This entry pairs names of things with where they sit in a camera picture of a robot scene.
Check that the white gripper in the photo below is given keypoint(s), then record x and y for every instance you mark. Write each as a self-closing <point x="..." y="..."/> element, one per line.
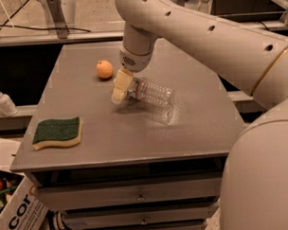
<point x="135" y="61"/>

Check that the clear plastic water bottle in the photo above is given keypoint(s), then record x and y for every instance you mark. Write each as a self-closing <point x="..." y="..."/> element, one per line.
<point x="150" y="92"/>

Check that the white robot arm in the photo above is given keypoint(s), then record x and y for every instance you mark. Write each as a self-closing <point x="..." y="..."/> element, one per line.
<point x="254" y="192"/>

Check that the white pump dispenser bottle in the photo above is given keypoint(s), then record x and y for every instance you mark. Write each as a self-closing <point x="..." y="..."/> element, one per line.
<point x="7" y="107"/>

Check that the orange fruit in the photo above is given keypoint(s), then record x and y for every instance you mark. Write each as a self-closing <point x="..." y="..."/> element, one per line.
<point x="104" y="69"/>

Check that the green and yellow sponge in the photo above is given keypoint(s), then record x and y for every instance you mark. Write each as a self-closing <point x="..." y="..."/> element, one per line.
<point x="57" y="133"/>

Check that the grey drawer cabinet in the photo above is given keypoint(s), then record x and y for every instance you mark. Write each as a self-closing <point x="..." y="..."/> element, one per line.
<point x="135" y="168"/>

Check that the white cardboard box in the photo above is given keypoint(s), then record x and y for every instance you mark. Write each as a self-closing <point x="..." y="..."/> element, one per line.
<point x="19" y="208"/>

